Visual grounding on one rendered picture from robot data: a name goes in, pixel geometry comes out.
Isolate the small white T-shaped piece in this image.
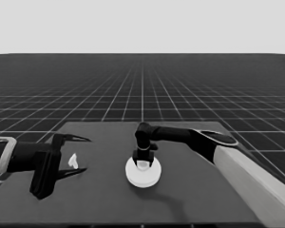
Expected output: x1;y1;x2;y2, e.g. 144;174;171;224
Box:
66;153;80;170

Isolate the large thick white disc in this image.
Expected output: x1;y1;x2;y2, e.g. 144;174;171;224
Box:
124;156;162;189

